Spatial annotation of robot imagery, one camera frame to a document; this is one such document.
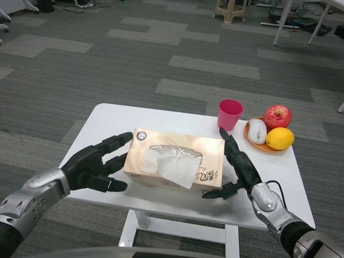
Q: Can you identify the pink plastic cup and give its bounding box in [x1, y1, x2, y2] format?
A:
[217, 99, 245, 132]

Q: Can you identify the white computer mouse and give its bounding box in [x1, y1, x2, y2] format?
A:
[248, 119, 268, 145]

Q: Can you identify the orange plate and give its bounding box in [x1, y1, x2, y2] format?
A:
[244, 116, 293, 153]

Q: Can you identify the beige plastic stool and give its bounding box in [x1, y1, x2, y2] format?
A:
[214, 0, 247, 23]

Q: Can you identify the red apple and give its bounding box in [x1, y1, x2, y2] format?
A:
[263, 105, 293, 129]

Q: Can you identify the white table base frame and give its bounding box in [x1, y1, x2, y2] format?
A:
[118, 209, 240, 258]

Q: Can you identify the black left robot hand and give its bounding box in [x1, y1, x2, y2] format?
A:
[61, 131, 134, 193]

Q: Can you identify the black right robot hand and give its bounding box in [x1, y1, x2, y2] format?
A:
[202, 127, 263, 201]

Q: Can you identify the black trash bin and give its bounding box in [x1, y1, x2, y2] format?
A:
[37, 0, 56, 13]

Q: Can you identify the large white desk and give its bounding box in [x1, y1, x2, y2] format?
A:
[273, 0, 344, 46]

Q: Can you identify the black bag under desk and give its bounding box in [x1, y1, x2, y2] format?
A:
[291, 18, 333, 35]

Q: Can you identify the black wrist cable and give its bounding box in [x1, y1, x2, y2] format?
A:
[267, 180, 287, 207]

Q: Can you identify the yellow lemon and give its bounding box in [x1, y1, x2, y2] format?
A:
[266, 127, 295, 151]

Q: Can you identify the power strip with cables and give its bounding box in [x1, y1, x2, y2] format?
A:
[63, 0, 96, 11]

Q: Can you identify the wood-print tissue box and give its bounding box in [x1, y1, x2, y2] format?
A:
[123, 127, 226, 195]

